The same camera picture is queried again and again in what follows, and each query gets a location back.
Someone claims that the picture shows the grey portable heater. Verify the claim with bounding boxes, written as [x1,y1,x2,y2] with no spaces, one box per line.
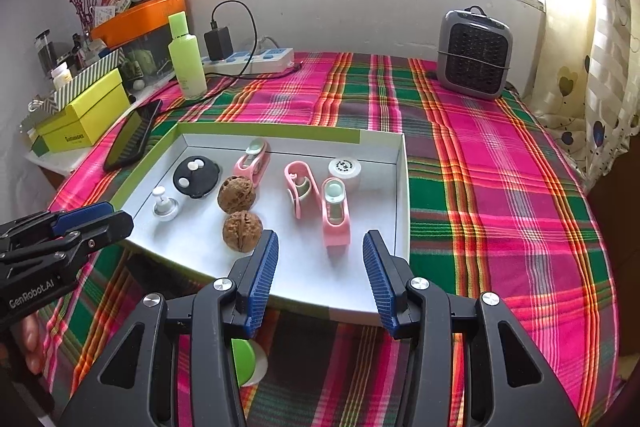
[436,6,513,100]

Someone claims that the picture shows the orange lid storage bin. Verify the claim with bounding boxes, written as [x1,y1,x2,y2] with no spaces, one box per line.
[91,0,187,80]

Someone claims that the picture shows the light green bottle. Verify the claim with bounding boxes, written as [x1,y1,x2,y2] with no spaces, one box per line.
[167,13,207,102]

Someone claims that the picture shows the black charger plug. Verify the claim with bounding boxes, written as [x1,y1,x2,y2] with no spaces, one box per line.
[204,26,233,62]

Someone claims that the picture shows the cream curtain with hearts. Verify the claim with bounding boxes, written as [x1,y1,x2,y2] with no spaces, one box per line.
[530,0,640,188]

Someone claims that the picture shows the black round gadget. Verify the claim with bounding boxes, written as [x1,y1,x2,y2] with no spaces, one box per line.
[172,155,222,200]

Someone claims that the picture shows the dark glass jar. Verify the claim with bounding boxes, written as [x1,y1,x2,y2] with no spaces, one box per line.
[35,29,57,78]

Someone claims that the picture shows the striped cardboard box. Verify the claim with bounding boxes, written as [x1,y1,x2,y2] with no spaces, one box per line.
[20,49,126,132]

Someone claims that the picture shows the pink green plaid tablecloth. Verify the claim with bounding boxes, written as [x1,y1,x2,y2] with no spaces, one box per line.
[37,52,626,427]

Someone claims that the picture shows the white round cap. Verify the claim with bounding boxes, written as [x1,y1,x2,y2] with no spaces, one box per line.
[327,155,363,192]

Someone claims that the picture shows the colourful paper cards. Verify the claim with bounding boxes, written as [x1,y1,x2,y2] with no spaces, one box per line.
[92,0,132,28]

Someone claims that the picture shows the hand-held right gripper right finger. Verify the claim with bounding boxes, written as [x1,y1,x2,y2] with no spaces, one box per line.
[362,229,583,427]

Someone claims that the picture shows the brown walnut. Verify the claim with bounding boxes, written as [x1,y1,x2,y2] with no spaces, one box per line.
[222,211,264,254]
[216,175,258,214]

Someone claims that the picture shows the yellow cardboard box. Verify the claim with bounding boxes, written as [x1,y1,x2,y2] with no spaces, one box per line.
[35,68,132,154]

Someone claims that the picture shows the black smartphone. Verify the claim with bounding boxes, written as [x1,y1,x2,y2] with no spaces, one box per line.
[102,99,163,172]

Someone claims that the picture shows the person's left hand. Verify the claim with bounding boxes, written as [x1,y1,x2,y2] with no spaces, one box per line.
[22,313,48,375]

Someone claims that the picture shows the green-edged white box tray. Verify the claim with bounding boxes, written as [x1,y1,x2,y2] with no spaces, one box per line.
[107,122,412,328]

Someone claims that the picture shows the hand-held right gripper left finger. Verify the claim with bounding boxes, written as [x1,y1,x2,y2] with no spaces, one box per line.
[60,229,280,427]

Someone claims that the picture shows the white and blue power strip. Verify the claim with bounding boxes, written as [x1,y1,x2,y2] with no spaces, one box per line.
[200,47,296,76]

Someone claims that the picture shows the pink clip with green disc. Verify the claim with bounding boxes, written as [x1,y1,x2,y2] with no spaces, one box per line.
[283,161,322,220]
[233,138,272,188]
[320,177,353,258]

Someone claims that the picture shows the small white knob stand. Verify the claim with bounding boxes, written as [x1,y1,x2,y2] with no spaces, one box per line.
[151,187,179,221]

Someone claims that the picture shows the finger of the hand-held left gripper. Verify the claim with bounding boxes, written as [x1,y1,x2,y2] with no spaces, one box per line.
[62,210,136,254]
[54,201,115,230]

